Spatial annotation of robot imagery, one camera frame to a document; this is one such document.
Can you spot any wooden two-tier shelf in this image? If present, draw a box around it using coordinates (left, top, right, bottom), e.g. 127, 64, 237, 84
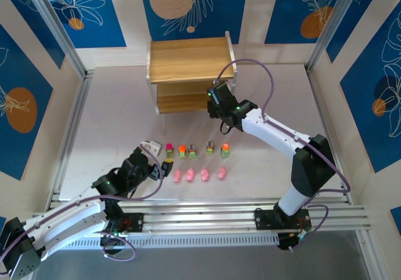
145, 31, 239, 136

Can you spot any black controller board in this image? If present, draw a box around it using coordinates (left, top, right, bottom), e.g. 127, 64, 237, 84
277, 229, 311, 252
99, 231, 128, 256

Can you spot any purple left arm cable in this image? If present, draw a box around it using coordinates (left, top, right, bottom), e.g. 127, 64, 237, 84
0, 147, 164, 273

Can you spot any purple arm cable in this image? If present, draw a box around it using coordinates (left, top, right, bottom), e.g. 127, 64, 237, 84
0, 147, 164, 273
214, 59, 350, 246

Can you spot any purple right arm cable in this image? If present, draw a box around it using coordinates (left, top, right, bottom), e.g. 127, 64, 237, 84
214, 59, 350, 246

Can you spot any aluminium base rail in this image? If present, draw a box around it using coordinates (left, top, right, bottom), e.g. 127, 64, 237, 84
31, 198, 373, 234

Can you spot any aluminium side rail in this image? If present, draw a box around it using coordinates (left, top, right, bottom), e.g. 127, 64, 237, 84
305, 65, 353, 204
46, 70, 96, 212

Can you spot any white slotted cable duct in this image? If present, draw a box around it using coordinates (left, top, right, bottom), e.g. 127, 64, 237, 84
64, 233, 279, 250

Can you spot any aluminium frame post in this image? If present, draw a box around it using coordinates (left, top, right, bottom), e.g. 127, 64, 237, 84
23, 0, 95, 80
305, 0, 367, 74

